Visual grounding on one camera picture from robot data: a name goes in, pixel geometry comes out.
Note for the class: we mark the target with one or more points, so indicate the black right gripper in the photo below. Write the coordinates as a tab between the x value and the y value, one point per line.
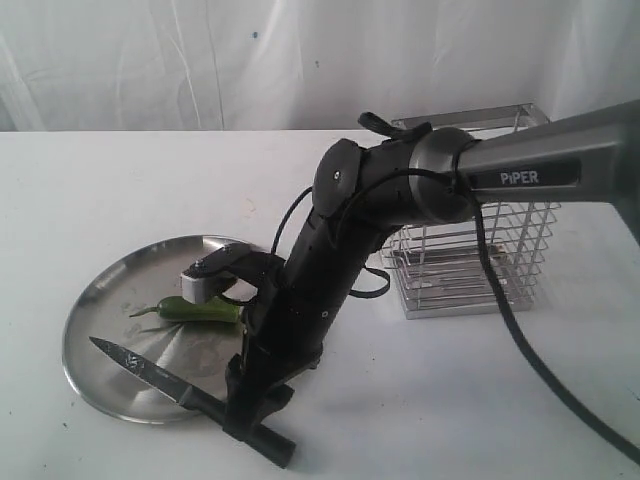
297	302

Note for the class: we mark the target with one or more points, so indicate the black handled kitchen knife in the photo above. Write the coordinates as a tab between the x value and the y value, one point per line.
275	447

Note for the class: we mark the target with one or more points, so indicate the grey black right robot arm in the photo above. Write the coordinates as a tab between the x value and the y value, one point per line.
361	196

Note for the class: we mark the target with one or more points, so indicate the round stainless steel plate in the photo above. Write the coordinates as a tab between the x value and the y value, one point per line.
109	308

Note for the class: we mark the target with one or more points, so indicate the white background curtain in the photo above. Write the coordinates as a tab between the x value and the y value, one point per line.
258	65

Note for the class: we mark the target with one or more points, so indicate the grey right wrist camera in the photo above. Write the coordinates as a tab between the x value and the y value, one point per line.
212	274

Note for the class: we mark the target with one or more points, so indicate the steel wire utensil rack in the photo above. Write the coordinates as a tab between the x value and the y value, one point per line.
437	269

